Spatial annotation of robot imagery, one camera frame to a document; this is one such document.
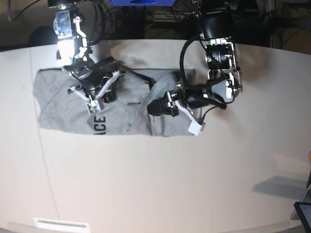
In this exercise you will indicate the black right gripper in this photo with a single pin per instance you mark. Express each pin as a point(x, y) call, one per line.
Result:
point(90, 77)

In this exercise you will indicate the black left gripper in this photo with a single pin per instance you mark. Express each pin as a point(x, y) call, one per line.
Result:
point(194, 97)

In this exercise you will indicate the grey T-shirt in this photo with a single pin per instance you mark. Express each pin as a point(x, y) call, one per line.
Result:
point(127, 115)

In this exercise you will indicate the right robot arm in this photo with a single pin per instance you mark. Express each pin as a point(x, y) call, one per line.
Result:
point(74, 51)

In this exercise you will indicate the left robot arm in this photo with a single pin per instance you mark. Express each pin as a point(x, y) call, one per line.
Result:
point(224, 83)

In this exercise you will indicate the white label strip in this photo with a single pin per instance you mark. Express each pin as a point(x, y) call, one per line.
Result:
point(59, 225)

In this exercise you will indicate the black tablet with stand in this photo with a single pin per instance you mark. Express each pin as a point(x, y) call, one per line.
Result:
point(302, 208)

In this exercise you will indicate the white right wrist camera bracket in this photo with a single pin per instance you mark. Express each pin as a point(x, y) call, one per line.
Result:
point(94, 102)

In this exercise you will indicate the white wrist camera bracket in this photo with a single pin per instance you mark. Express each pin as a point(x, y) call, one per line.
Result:
point(192, 116)
point(94, 102)

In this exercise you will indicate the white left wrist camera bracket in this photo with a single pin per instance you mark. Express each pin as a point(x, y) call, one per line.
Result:
point(192, 116)

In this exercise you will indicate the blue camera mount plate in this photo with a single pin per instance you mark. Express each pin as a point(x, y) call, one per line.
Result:
point(142, 2)

